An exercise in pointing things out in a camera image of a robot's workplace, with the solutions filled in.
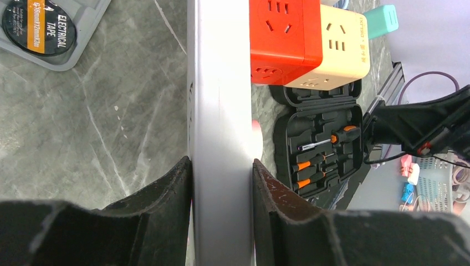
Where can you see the beige cube socket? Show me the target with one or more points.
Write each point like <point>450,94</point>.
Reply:
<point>345,45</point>

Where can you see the red cube socket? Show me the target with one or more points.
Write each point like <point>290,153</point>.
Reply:
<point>285,39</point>

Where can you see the teal plug adapter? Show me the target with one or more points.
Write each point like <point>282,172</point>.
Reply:
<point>381,21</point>

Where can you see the grey tool tray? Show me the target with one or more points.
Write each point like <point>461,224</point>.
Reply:
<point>86,16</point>

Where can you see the black plastic tool case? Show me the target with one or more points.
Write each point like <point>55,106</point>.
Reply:
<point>306,160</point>

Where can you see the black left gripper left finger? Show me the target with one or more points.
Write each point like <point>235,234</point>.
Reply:
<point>148,227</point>

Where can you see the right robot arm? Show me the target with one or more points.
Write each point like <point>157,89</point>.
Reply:
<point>421,129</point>

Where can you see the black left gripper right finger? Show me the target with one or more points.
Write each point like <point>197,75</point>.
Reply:
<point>288,230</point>

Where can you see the black electrical tape roll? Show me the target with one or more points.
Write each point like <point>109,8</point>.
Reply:
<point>39,27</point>

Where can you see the white power strip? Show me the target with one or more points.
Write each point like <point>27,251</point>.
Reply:
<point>219,115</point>

